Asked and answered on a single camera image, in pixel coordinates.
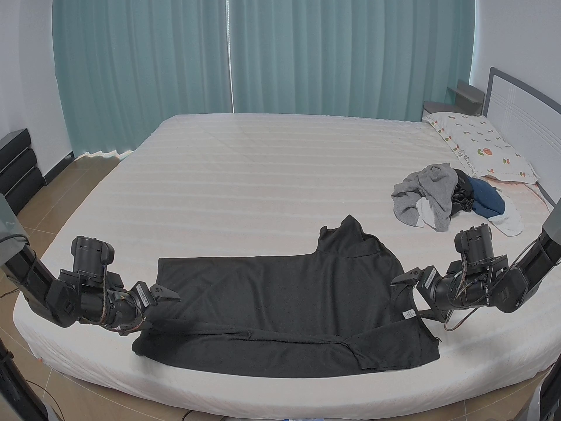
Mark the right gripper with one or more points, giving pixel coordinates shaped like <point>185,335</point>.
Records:
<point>436,292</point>

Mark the black chest of drawers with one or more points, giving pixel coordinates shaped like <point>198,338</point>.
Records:
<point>17,169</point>

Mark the blue-green curtain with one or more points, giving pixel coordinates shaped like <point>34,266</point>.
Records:
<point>140,59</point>
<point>350,42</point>

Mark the dark blue garment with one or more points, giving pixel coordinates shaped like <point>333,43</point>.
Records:
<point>486,198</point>

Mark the bed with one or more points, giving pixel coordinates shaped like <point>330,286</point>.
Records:
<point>263,182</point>

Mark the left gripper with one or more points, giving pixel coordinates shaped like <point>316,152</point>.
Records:
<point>136,303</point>

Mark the black T-shirt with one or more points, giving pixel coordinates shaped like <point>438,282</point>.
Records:
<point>285,296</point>

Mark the grey bedside table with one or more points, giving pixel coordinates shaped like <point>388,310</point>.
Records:
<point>460,97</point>

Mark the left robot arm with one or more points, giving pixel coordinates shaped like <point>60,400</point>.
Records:
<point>48,287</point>

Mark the grey garment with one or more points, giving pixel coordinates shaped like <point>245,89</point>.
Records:
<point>434,191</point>

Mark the white garment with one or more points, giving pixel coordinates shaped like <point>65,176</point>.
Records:
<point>508,222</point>

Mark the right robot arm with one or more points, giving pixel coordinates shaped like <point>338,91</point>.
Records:
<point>517,279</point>

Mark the white printed pillow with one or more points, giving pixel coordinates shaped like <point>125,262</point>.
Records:
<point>482,143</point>

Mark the black garment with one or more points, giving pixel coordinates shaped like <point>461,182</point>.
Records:
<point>463,191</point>

